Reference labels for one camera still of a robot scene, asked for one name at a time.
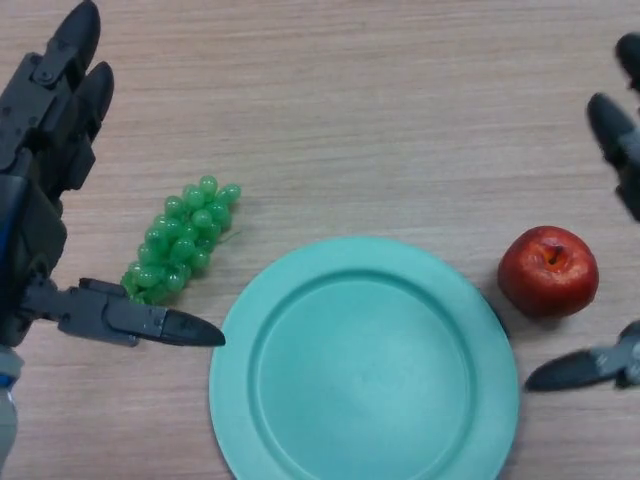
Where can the red apple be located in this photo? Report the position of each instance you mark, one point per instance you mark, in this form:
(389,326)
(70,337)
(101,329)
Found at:
(547,280)

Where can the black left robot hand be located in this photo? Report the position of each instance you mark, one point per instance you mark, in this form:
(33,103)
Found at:
(35,150)

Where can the green grape bunch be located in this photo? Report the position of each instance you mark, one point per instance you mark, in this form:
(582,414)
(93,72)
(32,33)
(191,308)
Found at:
(175,245)

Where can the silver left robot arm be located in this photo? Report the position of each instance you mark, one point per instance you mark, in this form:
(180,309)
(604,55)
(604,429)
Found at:
(6,425)

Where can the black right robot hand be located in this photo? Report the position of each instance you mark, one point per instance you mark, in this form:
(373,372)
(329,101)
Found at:
(612,130)

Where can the green round plate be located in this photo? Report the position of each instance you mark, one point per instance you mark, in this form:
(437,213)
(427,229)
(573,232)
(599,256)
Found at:
(360,370)

